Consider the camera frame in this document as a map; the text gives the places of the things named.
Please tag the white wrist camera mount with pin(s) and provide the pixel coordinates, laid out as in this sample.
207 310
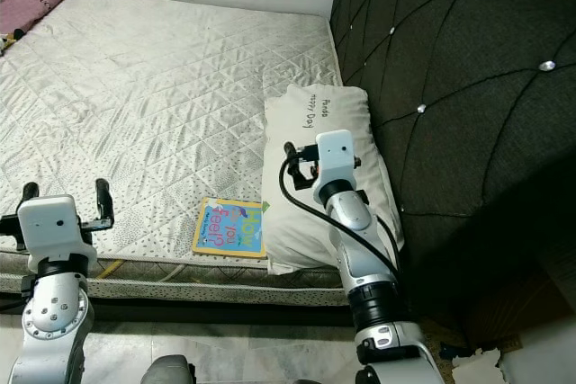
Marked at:
52 227
335 157

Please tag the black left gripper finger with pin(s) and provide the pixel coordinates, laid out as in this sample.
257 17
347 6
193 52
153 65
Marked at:
31 193
105 204

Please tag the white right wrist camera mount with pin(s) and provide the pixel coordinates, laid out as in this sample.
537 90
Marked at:
335 157

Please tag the white pillow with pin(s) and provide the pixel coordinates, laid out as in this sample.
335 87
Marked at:
301 222

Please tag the silver left robot leg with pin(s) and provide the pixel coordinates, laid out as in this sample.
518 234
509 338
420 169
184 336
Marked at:
173 370

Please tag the white torn cardboard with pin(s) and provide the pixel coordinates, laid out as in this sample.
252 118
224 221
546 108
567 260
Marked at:
481 368

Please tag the dark tufted headboard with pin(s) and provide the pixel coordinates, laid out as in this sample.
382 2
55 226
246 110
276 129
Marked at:
459 87

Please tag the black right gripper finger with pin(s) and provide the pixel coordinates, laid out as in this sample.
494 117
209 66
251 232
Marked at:
293 166

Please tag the colourful children's book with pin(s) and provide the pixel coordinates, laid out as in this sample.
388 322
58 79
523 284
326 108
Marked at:
229 229

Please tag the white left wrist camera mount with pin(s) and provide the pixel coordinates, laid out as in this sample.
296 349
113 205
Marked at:
52 227

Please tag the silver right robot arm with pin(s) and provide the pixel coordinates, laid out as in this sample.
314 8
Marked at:
360 240

